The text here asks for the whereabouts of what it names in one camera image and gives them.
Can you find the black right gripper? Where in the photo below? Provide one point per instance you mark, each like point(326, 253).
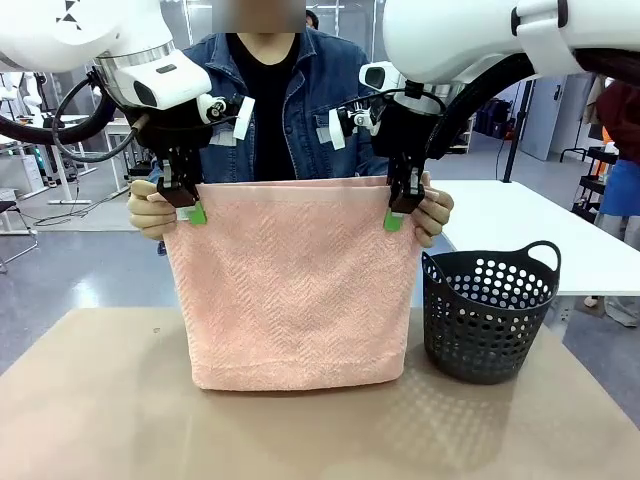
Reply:
point(405, 130)

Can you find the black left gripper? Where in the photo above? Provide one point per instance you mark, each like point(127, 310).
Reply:
point(170, 127)

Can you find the pink terry towel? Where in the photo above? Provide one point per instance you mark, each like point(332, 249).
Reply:
point(300, 280)

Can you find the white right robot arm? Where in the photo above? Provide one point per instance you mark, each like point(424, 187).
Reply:
point(450, 35)

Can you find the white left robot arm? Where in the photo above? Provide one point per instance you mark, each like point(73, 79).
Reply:
point(75, 30)

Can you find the person's left hand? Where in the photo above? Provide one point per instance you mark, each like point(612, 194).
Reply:
point(435, 212)

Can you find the person's right hand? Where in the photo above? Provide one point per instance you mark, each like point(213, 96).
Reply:
point(147, 212)

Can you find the white desk with legs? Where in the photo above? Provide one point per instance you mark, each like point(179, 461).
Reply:
point(67, 165)

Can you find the black vertical pole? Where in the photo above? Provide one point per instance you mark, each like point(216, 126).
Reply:
point(510, 135)

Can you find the person in denim jacket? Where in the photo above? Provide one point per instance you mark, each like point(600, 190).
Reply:
point(270, 100)

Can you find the white table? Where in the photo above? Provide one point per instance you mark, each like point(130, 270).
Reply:
point(525, 215)

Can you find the black perforated laundry basket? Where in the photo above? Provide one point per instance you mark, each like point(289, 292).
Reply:
point(480, 340)

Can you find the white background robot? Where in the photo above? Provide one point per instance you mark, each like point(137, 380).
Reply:
point(27, 92)

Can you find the black utility cart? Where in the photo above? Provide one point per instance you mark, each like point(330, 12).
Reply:
point(592, 185)

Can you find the bystander with dark hair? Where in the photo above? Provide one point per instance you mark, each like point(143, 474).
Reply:
point(312, 19)

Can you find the bystander in red top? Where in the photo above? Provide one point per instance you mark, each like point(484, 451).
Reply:
point(622, 130)

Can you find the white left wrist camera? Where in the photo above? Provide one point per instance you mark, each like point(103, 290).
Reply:
point(244, 117)

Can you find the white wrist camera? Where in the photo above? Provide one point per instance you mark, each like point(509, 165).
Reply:
point(336, 131)
point(244, 117)

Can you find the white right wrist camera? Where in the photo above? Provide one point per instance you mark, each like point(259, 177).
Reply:
point(336, 131)

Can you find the metal frame chair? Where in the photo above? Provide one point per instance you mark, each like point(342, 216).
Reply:
point(15, 235)

